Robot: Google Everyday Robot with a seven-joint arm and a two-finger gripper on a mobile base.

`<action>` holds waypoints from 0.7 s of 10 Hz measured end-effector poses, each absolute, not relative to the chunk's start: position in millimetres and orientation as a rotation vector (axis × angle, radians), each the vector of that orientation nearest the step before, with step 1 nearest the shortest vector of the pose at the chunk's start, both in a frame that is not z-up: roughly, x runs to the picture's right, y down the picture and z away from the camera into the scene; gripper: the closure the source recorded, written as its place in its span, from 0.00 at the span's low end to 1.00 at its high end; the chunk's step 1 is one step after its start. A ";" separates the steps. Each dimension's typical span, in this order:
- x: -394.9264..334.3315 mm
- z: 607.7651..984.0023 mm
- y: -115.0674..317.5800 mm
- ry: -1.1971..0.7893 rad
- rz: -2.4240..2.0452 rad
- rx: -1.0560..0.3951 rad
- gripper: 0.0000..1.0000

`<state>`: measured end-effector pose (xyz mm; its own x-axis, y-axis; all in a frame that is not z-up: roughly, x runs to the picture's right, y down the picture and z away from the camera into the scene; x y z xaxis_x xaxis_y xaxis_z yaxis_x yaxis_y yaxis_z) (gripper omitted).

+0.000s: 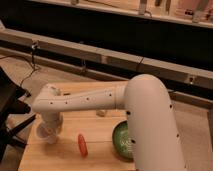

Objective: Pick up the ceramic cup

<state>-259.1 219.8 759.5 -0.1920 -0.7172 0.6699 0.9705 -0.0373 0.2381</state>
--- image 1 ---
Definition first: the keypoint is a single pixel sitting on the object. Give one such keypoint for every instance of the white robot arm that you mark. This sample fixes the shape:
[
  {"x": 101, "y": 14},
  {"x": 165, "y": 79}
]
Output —
[{"x": 152, "y": 127}]

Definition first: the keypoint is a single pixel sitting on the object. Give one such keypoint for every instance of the small beige ceramic cup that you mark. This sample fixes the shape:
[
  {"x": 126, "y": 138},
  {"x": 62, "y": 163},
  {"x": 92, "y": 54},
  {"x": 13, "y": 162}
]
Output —
[{"x": 101, "y": 113}]

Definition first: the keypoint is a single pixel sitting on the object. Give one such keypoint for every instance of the long metal rail frame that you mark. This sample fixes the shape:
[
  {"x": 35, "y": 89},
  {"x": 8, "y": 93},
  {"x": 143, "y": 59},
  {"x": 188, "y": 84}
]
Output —
[{"x": 167, "y": 70}]

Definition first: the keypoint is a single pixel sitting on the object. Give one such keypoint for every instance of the red oblong object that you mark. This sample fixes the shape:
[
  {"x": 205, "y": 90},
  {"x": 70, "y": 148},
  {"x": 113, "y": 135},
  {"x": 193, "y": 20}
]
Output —
[{"x": 82, "y": 145}]

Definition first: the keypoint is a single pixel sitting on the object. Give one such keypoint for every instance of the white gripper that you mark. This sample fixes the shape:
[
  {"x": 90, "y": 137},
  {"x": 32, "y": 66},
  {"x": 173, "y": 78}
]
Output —
[{"x": 49, "y": 128}]

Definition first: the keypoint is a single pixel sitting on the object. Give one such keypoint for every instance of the black chair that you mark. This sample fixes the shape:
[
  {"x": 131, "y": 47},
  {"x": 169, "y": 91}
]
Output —
[{"x": 10, "y": 93}]

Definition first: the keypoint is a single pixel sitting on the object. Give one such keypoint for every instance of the green ceramic bowl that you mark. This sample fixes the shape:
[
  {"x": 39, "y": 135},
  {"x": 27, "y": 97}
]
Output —
[{"x": 121, "y": 141}]

